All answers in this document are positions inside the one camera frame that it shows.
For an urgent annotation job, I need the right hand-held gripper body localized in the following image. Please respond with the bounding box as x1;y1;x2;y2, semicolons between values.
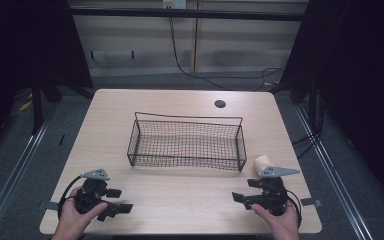
257;165;301;217

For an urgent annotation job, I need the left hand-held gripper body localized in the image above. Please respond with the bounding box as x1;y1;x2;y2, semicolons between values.
74;168;111;215

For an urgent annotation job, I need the beige cylinder block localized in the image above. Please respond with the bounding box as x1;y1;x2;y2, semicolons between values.
252;154;275;177

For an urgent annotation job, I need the black wire mesh basket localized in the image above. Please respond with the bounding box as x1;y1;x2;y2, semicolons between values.
126;111;248;173

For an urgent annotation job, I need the person's right hand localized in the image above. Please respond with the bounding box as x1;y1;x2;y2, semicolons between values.
250;201;301;240

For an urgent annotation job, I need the person's left hand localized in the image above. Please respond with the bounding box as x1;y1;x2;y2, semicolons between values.
51;186;110;240

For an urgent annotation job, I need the black metal stand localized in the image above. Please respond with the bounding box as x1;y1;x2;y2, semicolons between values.
30;78;45;135

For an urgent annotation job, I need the yellow floor tape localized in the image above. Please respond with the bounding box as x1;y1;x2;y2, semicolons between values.
18;99;33;112

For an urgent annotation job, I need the dark curtain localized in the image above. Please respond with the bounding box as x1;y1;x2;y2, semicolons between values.
0;0;94;161
279;0;384;211

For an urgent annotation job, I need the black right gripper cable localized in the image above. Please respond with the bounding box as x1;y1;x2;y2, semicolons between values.
285;189;303;229

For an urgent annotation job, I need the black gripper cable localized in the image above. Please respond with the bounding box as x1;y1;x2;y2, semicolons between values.
285;189;303;229
56;175;83;220

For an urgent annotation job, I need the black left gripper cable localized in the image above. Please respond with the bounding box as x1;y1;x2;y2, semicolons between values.
56;175;83;220

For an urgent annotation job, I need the metal floor rail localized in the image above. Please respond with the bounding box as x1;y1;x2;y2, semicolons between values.
0;109;58;240
294;104;376;240

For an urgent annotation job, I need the bundle of black floor cables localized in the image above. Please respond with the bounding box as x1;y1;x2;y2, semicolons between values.
291;88;326;160

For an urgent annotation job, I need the black wall cable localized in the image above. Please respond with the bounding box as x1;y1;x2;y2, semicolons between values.
167;15;287;92

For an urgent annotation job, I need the black horizontal frame bar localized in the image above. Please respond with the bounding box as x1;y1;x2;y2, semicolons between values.
69;7;307;22

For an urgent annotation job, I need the white wall power outlet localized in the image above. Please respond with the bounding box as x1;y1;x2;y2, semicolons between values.
162;0;188;10

